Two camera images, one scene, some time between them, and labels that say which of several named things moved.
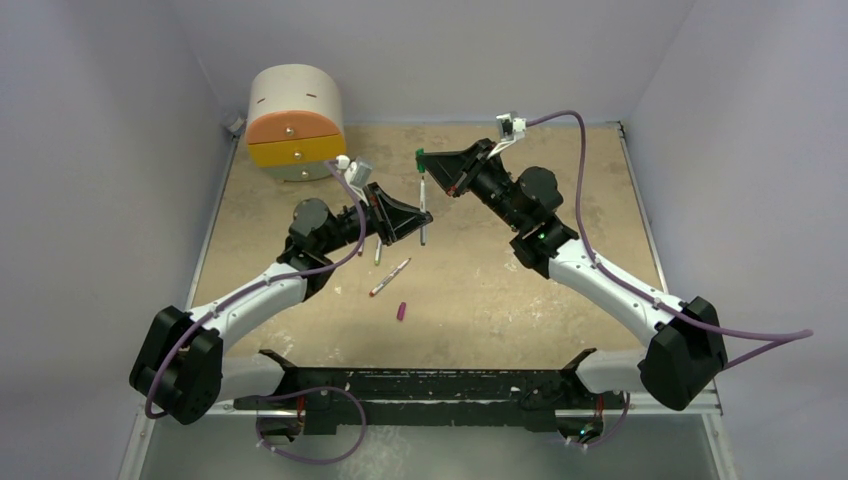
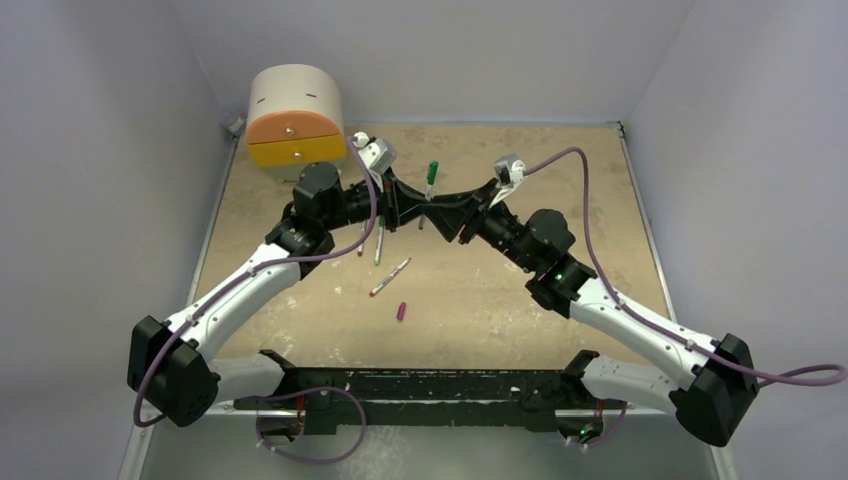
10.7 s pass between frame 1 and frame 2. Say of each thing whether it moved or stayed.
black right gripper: moved
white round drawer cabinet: stayed
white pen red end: stayed
